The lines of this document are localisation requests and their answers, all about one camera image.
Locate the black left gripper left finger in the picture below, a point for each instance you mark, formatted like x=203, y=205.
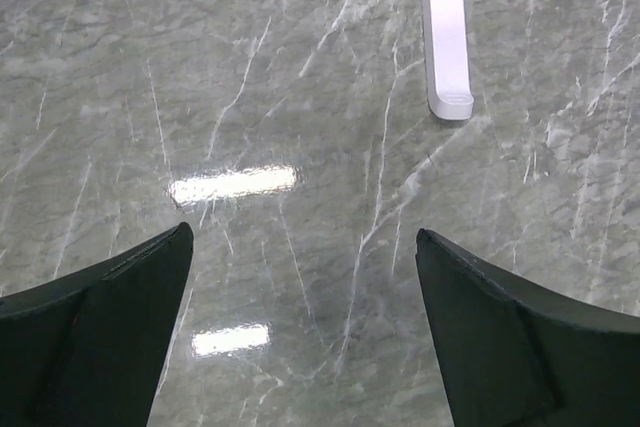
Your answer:
x=88, y=349

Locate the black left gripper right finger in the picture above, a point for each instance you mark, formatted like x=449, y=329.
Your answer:
x=514, y=353

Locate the white drying rack stand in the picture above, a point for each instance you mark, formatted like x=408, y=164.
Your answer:
x=447, y=63

